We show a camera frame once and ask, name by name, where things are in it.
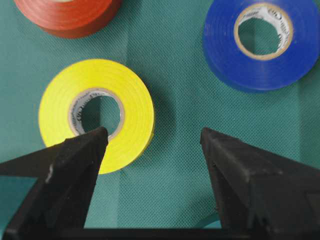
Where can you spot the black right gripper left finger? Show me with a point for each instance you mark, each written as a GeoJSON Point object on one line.
{"type": "Point", "coordinates": [47, 191]}

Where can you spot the green table cloth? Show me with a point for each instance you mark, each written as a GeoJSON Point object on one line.
{"type": "Point", "coordinates": [168, 186]}

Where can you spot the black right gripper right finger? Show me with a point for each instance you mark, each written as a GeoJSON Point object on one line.
{"type": "Point", "coordinates": [254, 189]}

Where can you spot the yellow tape roll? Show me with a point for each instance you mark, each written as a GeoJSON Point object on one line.
{"type": "Point", "coordinates": [63, 102]}

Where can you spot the blue tape roll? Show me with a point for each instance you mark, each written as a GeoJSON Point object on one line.
{"type": "Point", "coordinates": [297, 23]}

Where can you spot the red tape roll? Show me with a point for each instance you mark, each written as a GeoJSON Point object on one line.
{"type": "Point", "coordinates": [69, 19]}

